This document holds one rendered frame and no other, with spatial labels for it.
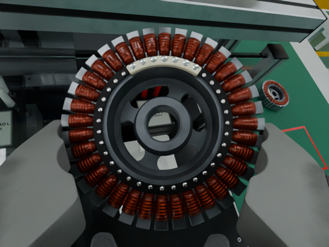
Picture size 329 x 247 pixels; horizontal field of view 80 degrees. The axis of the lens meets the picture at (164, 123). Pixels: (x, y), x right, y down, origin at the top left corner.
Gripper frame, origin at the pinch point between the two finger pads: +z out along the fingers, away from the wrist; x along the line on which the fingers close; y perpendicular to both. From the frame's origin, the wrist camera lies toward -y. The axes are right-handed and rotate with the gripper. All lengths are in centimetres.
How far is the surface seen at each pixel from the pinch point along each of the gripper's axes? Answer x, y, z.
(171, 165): 2.0, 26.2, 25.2
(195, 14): 3.3, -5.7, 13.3
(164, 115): 0.0, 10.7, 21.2
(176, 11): 1.1, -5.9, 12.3
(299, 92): 55, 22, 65
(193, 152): 7.8, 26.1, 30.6
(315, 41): 200, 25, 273
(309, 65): 66, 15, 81
